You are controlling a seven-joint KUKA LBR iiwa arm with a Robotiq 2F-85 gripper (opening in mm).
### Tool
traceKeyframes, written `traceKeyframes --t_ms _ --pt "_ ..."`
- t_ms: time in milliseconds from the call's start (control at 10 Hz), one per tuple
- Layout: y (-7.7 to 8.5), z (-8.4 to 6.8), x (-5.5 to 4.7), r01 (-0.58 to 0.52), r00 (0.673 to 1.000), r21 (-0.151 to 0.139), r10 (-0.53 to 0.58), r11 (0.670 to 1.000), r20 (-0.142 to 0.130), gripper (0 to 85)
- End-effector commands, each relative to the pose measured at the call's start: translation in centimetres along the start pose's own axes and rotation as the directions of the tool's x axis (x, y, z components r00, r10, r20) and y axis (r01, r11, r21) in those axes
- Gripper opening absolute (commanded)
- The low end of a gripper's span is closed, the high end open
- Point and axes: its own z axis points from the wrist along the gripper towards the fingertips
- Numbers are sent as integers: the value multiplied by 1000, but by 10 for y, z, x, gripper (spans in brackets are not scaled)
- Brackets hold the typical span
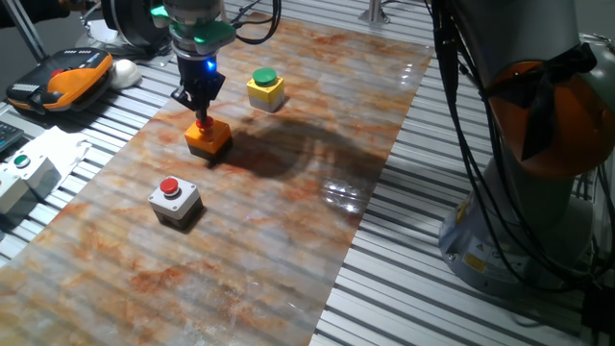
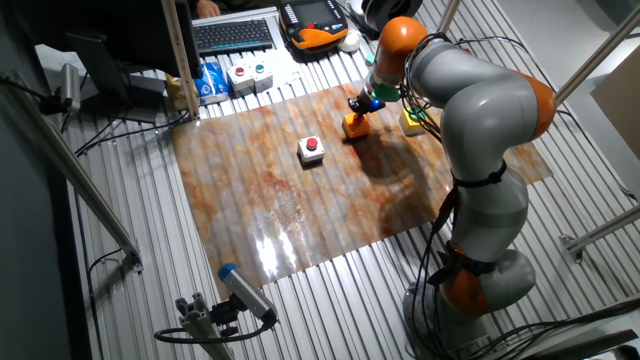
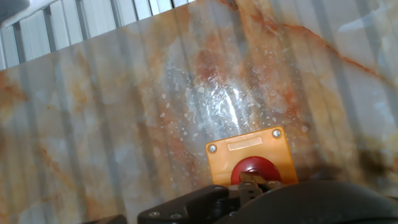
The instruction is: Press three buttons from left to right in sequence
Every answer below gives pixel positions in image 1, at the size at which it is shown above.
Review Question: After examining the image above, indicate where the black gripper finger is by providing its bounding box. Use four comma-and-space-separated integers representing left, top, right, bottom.
203, 92, 221, 123
170, 86, 206, 123

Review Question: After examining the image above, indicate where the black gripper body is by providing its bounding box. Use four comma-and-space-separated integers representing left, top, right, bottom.
177, 54, 227, 100

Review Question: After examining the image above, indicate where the red button orange box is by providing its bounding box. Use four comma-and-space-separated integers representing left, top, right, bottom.
184, 114, 234, 163

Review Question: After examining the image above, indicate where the green button yellow box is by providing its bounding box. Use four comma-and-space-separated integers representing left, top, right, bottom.
246, 66, 285, 114

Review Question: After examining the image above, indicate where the red button grey box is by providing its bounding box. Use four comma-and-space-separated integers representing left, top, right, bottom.
147, 177, 205, 231

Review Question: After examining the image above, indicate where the person's left hand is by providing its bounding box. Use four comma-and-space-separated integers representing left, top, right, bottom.
58, 0, 97, 12

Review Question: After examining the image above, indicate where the white computer mouse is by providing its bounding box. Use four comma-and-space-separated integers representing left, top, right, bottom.
109, 58, 143, 91

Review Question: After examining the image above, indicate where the black round spool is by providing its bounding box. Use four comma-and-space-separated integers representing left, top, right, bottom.
100, 0, 173, 49

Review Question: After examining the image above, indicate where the orange black teach pendant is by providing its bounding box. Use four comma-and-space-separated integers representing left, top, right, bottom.
5, 46, 115, 115

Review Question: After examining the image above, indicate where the white paper sheet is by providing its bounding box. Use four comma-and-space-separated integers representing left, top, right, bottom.
21, 125, 92, 193

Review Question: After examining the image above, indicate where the marble pattern mat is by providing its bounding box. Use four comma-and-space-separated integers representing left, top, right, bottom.
0, 16, 436, 346

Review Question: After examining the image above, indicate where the green button white box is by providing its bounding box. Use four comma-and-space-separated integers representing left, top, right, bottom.
0, 151, 63, 202

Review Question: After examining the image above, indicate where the black keyboard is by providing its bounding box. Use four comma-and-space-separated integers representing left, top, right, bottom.
0, 120, 25, 156

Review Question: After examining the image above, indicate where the red button white box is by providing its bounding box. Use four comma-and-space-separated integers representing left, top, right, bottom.
0, 170, 31, 216

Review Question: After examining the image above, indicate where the dark slanted frame beam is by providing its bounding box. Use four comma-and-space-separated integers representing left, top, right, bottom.
2, 0, 50, 63

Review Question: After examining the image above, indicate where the aluminium frame post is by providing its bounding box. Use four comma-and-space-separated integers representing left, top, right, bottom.
357, 0, 391, 25

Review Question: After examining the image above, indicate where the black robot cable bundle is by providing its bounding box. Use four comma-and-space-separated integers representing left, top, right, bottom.
225, 0, 615, 292

